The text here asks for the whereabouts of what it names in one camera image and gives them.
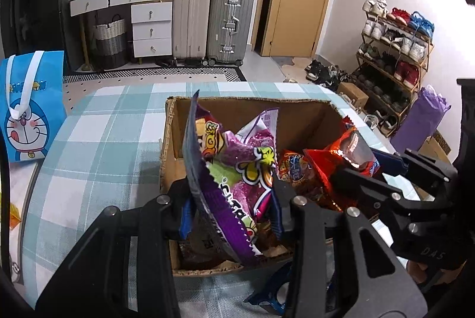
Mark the silver suitcase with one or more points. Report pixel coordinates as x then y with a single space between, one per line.
230 24

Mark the blue snack packet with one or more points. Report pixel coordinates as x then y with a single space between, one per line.
271 288

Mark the woven basket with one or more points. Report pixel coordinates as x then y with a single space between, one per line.
109 39

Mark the red cookie packet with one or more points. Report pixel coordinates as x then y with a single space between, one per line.
345 151

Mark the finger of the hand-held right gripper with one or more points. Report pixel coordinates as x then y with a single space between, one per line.
389 162
371 191

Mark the beige suitcase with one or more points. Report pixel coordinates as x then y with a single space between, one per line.
191 21

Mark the red cone snack bag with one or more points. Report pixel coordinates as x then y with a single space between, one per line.
297 173

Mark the blue cartoon gift bag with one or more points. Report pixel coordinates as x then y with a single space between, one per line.
31 106

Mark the small cardboard box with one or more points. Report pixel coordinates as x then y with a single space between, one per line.
352 95

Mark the patterned rug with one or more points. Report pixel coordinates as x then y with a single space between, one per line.
148 75

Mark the wooden shoe rack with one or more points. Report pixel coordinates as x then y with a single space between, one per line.
393 62

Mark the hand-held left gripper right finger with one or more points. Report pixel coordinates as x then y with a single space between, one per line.
277 221

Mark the white dresser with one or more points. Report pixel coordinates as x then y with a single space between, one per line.
148 24

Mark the yellow packet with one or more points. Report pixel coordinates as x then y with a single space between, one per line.
15 216

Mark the large cardboard box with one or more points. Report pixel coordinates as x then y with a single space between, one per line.
297 121

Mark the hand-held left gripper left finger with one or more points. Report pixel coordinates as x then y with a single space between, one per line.
185 225

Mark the pile of shoes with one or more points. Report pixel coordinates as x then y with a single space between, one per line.
324 75

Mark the person's right hand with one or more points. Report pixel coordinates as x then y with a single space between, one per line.
416 271

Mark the flat cardboard box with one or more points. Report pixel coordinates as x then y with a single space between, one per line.
438 145

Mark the checked tablecloth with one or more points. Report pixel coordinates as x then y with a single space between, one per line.
104 162

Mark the purple snack bag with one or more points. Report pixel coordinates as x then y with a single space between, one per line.
237 169

